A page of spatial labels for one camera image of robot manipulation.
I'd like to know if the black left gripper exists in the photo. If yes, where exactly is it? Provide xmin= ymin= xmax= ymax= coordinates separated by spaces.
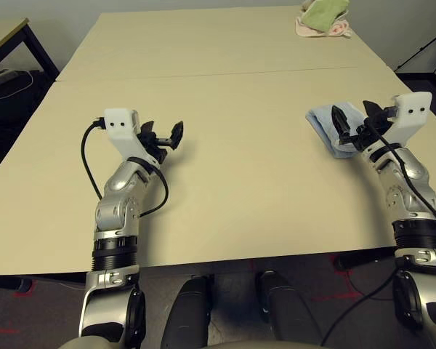
xmin=136 ymin=120 xmax=185 ymax=165

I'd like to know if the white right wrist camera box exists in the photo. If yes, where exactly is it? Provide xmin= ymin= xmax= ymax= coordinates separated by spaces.
xmin=363 ymin=92 xmax=433 ymax=153

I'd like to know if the black robot leg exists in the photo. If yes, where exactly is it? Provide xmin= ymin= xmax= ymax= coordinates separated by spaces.
xmin=161 ymin=278 xmax=215 ymax=349
xmin=257 ymin=270 xmax=324 ymax=349

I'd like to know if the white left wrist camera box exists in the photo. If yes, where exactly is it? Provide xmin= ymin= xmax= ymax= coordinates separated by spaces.
xmin=103 ymin=108 xmax=160 ymax=167

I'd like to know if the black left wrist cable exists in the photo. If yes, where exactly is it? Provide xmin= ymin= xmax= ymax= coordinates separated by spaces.
xmin=81 ymin=116 xmax=169 ymax=219

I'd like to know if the wooden side table black frame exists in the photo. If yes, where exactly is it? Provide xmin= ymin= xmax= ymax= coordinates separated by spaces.
xmin=0 ymin=17 xmax=61 ymax=83

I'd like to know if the black floor cable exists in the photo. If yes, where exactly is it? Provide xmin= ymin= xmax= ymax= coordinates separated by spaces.
xmin=319 ymin=268 xmax=399 ymax=348

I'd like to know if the white floor cable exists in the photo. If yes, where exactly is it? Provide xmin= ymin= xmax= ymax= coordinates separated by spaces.
xmin=0 ymin=71 xmax=33 ymax=101

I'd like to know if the black table foot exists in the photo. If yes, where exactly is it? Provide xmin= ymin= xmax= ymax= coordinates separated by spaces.
xmin=0 ymin=275 xmax=36 ymax=294
xmin=334 ymin=249 xmax=397 ymax=270

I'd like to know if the black right robot leg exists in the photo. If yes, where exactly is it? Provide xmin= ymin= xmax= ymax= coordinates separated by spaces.
xmin=257 ymin=270 xmax=324 ymax=349

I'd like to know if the black left robot leg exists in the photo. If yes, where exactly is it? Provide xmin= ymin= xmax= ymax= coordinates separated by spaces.
xmin=161 ymin=278 xmax=215 ymax=349

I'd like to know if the green folded towel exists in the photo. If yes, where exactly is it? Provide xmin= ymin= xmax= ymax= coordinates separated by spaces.
xmin=302 ymin=0 xmax=350 ymax=32

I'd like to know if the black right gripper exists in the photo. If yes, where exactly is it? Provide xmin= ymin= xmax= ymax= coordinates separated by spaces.
xmin=331 ymin=100 xmax=394 ymax=152

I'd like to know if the light blue towel white trim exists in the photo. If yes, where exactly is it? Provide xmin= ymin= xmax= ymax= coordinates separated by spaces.
xmin=304 ymin=101 xmax=367 ymax=160

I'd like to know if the black tripod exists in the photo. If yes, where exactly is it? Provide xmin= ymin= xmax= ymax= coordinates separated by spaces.
xmin=395 ymin=25 xmax=436 ymax=73

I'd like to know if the pink folded towel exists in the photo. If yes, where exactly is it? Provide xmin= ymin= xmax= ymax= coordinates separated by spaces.
xmin=294 ymin=16 xmax=352 ymax=39

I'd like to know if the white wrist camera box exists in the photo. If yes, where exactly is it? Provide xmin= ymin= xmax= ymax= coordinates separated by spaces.
xmin=363 ymin=92 xmax=433 ymax=153
xmin=103 ymin=108 xmax=160 ymax=167

